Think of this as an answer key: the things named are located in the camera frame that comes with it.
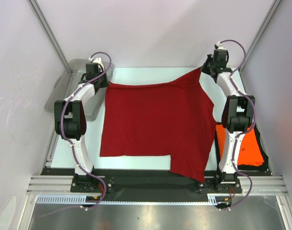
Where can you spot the orange folded t shirt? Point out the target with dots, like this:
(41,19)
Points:
(250,153)

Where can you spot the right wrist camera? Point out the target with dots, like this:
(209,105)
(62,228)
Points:
(220,53)

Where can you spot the red t shirt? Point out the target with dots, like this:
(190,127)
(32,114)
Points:
(173,118)

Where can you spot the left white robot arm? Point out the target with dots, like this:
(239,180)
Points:
(71,124)

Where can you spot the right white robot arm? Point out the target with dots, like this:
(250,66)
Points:
(237,117)

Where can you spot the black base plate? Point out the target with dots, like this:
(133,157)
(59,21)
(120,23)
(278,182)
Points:
(156,186)

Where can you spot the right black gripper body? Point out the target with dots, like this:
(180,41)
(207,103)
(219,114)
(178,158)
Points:
(206,67)

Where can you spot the clear plastic bin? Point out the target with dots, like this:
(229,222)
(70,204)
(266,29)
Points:
(67,84)

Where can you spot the aluminium frame rail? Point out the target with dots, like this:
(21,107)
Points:
(262,185)

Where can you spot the white cable duct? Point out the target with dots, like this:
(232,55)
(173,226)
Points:
(89,200)

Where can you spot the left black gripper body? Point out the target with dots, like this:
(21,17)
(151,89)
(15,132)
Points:
(103,82)

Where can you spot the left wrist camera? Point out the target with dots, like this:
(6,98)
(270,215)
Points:
(95,66)

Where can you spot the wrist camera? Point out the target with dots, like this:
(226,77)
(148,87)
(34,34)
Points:
(220,53)
(95,66)

